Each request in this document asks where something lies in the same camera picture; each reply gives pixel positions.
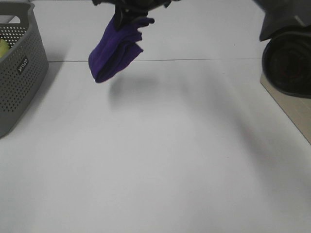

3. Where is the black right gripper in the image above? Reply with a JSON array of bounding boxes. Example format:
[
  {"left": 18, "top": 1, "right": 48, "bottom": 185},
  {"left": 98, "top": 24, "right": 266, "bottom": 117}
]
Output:
[{"left": 92, "top": 0, "right": 172, "bottom": 31}]

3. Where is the purple towel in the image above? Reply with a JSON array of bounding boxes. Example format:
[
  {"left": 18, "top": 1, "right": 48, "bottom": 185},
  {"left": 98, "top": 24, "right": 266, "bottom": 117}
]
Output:
[{"left": 88, "top": 17, "right": 143, "bottom": 83}]

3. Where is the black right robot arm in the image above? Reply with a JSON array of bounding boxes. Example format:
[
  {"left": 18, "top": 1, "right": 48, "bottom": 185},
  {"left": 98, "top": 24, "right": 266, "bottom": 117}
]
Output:
[{"left": 88, "top": 0, "right": 311, "bottom": 98}]

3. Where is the grey perforated plastic basket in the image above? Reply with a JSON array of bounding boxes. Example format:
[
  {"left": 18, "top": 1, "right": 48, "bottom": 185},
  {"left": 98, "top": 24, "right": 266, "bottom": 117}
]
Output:
[{"left": 0, "top": 1, "right": 49, "bottom": 136}]

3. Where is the green item in basket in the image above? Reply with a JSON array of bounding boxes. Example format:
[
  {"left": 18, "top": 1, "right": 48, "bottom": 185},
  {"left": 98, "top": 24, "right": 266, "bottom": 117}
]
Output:
[{"left": 0, "top": 38, "right": 10, "bottom": 58}]

